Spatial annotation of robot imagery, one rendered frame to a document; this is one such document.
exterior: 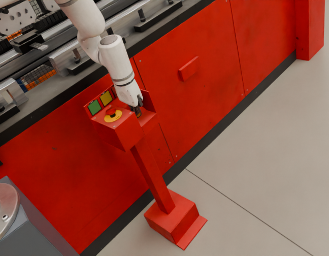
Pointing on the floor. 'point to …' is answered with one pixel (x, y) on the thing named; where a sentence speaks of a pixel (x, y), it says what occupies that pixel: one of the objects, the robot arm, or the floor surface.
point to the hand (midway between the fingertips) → (135, 109)
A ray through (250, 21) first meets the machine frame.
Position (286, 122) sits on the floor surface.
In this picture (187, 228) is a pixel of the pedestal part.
